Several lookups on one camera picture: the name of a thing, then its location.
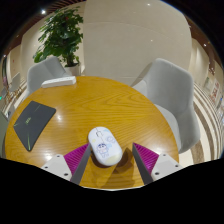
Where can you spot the white plant pot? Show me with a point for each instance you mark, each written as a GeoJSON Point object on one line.
{"type": "Point", "coordinates": [73, 69]}

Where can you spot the white power strip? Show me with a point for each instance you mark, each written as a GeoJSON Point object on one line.
{"type": "Point", "coordinates": [58, 82]}

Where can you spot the green leafy potted plant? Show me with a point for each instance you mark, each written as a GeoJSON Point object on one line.
{"type": "Point", "coordinates": [60, 35]}

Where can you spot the black mouse pad green lines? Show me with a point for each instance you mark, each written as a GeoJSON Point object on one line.
{"type": "Point", "coordinates": [33, 122]}

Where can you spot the small white chair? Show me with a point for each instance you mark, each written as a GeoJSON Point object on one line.
{"type": "Point", "coordinates": [14, 83]}

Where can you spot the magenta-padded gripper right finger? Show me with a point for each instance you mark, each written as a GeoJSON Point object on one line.
{"type": "Point", "coordinates": [164, 166]}

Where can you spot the light grey armchair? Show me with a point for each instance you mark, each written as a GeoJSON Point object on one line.
{"type": "Point", "coordinates": [3, 133]}
{"type": "Point", "coordinates": [175, 96]}
{"type": "Point", "coordinates": [41, 74]}

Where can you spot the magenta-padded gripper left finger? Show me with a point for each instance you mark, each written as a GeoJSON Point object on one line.
{"type": "Point", "coordinates": [60, 165]}

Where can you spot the white cartoon-print computer mouse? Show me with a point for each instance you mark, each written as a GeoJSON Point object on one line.
{"type": "Point", "coordinates": [105, 146]}

